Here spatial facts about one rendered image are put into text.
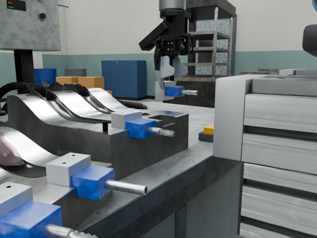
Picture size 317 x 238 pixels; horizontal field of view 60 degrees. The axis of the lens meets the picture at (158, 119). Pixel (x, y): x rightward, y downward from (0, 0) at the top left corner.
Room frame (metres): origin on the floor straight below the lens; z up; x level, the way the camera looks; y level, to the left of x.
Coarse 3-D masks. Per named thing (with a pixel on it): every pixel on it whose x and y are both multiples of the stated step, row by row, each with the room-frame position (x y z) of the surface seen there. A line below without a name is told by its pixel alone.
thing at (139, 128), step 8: (112, 112) 0.52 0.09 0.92; (120, 112) 0.52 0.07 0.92; (128, 112) 0.52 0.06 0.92; (136, 112) 0.52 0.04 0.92; (112, 120) 0.52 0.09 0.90; (120, 120) 0.50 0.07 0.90; (128, 120) 0.51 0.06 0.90; (136, 120) 0.51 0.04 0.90; (144, 120) 0.51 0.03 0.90; (152, 120) 0.51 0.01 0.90; (128, 128) 0.50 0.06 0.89; (136, 128) 0.48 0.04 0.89; (144, 128) 0.48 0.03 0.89; (152, 128) 0.48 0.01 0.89; (160, 128) 0.48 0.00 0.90; (136, 136) 0.48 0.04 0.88; (144, 136) 0.48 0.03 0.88
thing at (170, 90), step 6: (156, 84) 0.82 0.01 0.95; (168, 84) 0.82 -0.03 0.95; (156, 90) 0.82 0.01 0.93; (162, 90) 0.81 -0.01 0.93; (168, 90) 0.80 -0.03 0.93; (174, 90) 0.79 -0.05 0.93; (180, 90) 0.79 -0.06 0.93; (186, 90) 0.78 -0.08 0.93; (192, 90) 0.77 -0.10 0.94; (156, 96) 0.82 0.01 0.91; (162, 96) 0.81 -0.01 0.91; (168, 96) 0.82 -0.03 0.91; (174, 96) 0.79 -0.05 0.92
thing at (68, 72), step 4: (64, 68) 7.46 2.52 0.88; (68, 68) 7.71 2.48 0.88; (72, 68) 7.79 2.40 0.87; (76, 68) 7.83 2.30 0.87; (80, 68) 7.83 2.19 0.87; (84, 68) 7.50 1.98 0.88; (64, 72) 7.46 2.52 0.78; (68, 72) 7.30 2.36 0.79; (72, 72) 7.28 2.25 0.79; (76, 72) 7.30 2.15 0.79; (80, 72) 7.36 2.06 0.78; (84, 72) 7.49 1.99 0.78; (84, 76) 7.48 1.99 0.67
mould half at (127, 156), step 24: (24, 96) 0.66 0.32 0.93; (72, 96) 0.74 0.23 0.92; (96, 96) 0.79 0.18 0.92; (0, 120) 0.72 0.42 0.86; (24, 120) 0.64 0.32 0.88; (48, 120) 0.59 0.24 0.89; (48, 144) 0.58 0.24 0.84; (72, 144) 0.52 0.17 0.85; (96, 144) 0.48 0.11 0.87; (120, 144) 0.48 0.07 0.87; (144, 144) 0.53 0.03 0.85; (168, 144) 0.59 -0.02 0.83; (120, 168) 0.47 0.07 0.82; (144, 168) 0.53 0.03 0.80
